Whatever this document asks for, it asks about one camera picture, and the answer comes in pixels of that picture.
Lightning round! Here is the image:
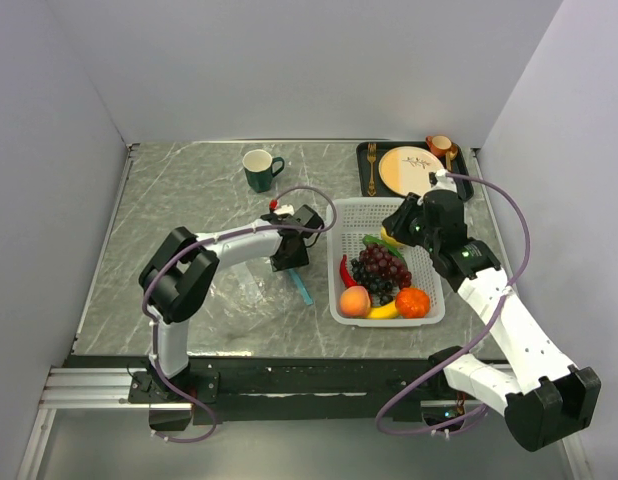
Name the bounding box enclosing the clear zip top bag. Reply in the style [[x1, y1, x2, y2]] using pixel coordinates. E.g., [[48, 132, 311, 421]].
[[209, 259, 315, 315]]

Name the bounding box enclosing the beige round plate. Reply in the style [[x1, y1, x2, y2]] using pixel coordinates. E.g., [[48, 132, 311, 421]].
[[378, 146, 443, 196]]

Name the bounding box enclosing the green chili pepper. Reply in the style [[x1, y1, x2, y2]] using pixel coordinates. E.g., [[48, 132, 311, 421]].
[[362, 235, 406, 262]]

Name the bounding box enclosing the red grape bunch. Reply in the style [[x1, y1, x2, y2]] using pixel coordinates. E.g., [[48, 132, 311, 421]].
[[356, 245, 412, 289]]

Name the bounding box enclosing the yellow lemon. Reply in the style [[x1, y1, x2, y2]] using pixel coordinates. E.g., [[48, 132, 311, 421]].
[[380, 227, 403, 248]]

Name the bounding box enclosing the gold spoon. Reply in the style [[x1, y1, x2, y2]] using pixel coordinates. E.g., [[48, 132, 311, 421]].
[[445, 143, 458, 172]]

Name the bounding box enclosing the dark green tray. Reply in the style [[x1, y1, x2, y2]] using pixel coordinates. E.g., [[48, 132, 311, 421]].
[[356, 140, 475, 203]]

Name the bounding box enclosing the red chili pepper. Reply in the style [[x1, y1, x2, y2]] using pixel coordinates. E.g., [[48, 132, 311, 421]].
[[339, 255, 358, 289]]

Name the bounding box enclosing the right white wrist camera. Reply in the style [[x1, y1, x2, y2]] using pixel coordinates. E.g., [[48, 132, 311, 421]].
[[429, 169, 457, 193]]

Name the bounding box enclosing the white plastic basket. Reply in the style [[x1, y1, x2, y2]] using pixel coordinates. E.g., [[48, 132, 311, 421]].
[[326, 197, 445, 328]]

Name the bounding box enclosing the black base beam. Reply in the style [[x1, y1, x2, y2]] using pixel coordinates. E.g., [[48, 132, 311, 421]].
[[64, 355, 432, 433]]

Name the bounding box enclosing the small orange cup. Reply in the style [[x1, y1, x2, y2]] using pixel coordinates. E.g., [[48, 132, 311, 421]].
[[425, 135, 453, 157]]

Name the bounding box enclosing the green mug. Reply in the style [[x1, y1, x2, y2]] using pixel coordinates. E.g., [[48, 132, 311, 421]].
[[242, 149, 285, 193]]

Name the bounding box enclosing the orange tangerine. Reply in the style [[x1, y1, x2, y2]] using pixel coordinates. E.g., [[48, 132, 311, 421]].
[[395, 287, 431, 319]]

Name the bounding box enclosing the peach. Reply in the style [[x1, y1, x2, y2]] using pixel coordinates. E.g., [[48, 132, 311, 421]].
[[339, 285, 372, 318]]

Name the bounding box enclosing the gold fork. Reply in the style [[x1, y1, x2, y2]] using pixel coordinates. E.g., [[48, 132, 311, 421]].
[[367, 143, 377, 197]]

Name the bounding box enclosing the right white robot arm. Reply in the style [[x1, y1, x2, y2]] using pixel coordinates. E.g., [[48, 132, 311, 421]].
[[376, 190, 601, 452]]

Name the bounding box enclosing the banana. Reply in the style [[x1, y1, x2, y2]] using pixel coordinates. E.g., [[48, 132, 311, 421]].
[[366, 301, 400, 320]]

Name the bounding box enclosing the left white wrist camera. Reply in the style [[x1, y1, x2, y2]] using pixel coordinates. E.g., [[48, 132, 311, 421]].
[[269, 199, 295, 216]]

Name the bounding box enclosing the black grape bunch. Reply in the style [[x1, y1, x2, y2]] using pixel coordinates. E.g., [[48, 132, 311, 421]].
[[350, 259, 394, 306]]

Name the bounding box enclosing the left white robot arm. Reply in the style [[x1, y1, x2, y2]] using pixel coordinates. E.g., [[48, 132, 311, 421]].
[[139, 205, 327, 402]]

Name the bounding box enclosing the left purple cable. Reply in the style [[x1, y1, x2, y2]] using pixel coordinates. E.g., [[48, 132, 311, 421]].
[[140, 185, 338, 445]]

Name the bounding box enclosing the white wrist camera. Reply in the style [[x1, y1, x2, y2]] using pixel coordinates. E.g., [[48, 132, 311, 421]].
[[269, 199, 295, 216], [429, 169, 457, 193]]

